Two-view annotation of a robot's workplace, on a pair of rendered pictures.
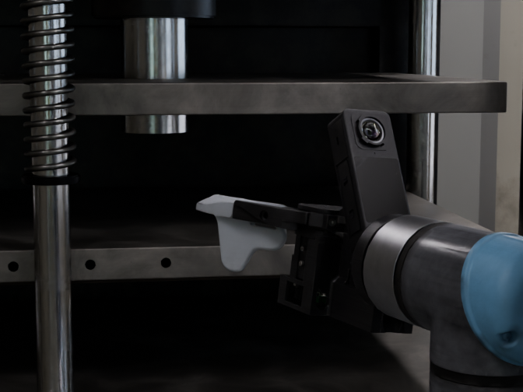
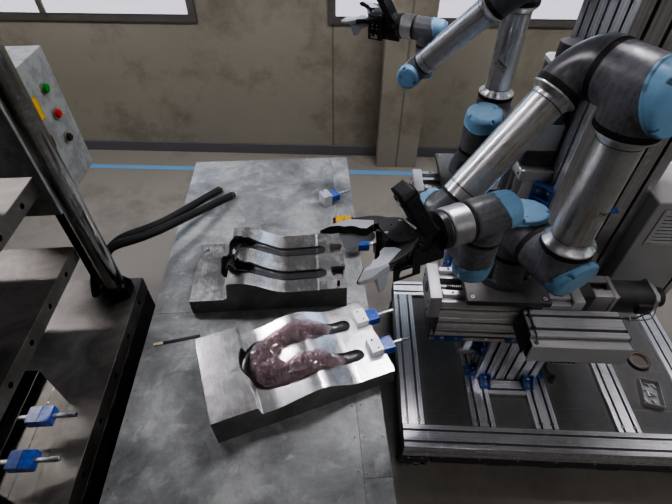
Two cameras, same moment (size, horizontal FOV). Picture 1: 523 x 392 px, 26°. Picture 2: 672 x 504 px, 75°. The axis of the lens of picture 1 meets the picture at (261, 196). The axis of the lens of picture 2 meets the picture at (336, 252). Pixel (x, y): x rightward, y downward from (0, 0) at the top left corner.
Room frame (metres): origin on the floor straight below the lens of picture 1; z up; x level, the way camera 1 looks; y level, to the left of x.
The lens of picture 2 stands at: (0.95, 0.48, 1.95)
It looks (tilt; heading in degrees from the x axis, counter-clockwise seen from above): 45 degrees down; 274
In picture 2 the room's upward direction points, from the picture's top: straight up
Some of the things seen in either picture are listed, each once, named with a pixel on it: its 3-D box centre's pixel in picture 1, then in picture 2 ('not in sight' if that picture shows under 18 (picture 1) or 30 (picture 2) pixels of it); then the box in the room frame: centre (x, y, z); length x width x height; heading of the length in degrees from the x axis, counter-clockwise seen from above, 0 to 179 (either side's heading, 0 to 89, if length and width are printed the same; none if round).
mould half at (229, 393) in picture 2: not in sight; (295, 360); (1.11, -0.17, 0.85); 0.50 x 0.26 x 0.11; 25
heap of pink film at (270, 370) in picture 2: not in sight; (294, 349); (1.11, -0.18, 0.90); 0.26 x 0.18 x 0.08; 25
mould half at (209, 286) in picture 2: not in sight; (270, 266); (1.24, -0.52, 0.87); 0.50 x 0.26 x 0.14; 8
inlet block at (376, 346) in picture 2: not in sight; (389, 344); (0.84, -0.25, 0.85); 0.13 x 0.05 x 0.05; 25
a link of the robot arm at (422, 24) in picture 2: not in sight; (429, 30); (0.74, -1.11, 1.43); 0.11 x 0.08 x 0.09; 156
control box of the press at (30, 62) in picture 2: not in sight; (93, 257); (1.96, -0.64, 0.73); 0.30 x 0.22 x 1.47; 98
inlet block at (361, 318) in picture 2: not in sight; (374, 316); (0.89, -0.34, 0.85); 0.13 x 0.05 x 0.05; 25
